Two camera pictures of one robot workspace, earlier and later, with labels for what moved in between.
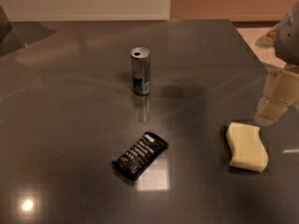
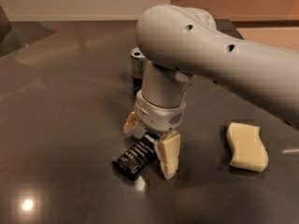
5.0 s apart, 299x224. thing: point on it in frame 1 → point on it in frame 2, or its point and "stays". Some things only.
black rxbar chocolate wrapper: (140, 155) stays
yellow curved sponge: (249, 152) stays
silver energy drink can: (140, 58) stays
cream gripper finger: (280, 92) → (168, 148)
